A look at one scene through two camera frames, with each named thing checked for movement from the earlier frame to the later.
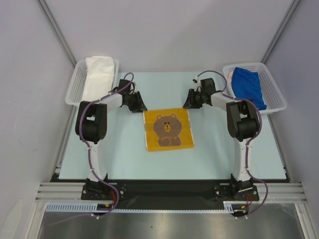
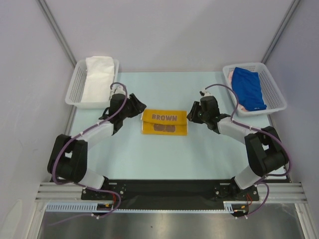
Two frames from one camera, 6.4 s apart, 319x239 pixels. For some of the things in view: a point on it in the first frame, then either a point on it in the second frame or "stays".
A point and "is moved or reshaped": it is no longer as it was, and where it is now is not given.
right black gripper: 193,99 -> 197,114
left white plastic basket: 75,91 stays
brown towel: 167,129 is moved or reshaped
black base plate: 170,194 stays
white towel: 99,77 stays
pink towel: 230,76 stays
